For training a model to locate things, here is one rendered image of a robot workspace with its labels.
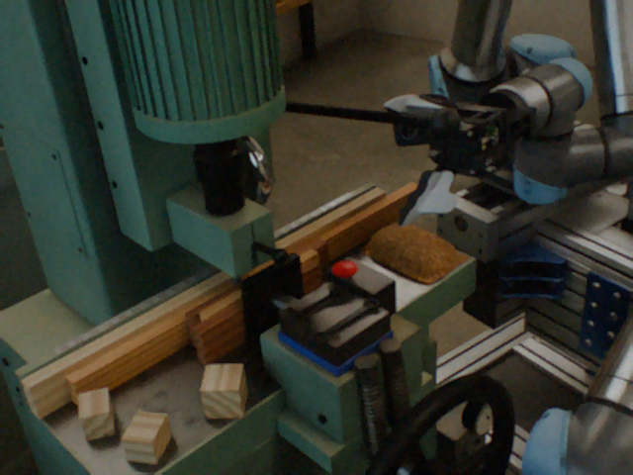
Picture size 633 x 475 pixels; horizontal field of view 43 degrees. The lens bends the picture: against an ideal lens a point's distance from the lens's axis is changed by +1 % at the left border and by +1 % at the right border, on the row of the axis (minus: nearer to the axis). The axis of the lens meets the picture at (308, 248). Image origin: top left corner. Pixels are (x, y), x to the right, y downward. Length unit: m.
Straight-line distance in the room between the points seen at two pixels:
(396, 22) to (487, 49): 3.54
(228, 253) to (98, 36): 0.29
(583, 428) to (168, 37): 0.54
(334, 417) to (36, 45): 0.56
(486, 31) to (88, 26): 0.68
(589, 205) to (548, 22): 2.87
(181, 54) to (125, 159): 0.23
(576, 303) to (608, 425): 0.92
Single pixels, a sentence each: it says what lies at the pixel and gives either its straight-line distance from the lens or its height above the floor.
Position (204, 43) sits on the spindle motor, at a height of 1.30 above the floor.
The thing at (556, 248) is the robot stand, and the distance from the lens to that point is 1.60.
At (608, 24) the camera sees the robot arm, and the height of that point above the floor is 1.18.
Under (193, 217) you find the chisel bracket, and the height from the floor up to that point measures 1.05.
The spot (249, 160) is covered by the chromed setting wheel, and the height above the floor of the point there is 1.05.
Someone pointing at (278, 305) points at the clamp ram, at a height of 0.95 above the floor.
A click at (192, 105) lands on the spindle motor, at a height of 1.23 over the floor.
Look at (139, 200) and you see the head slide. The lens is 1.05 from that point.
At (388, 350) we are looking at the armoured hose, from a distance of 0.90.
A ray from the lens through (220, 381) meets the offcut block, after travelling 0.93.
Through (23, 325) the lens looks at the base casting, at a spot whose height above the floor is 0.80.
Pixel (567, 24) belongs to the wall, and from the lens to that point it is 4.46.
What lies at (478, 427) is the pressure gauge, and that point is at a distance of 1.27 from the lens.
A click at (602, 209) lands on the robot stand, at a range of 1.68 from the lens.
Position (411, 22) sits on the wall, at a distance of 4.90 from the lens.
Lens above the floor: 1.55
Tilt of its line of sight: 32 degrees down
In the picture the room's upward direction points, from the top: 5 degrees counter-clockwise
